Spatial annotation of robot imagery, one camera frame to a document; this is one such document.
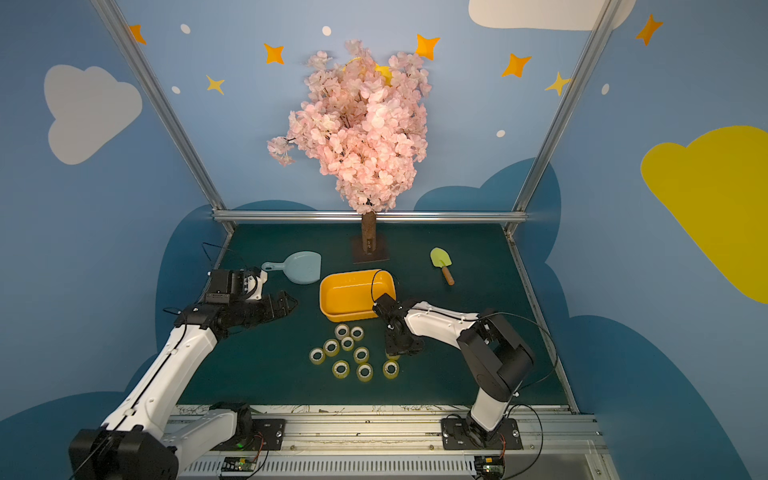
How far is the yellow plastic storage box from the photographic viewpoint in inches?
37.9

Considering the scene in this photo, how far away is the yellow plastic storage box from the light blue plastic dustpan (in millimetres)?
89

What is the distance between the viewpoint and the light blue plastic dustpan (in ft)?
3.51
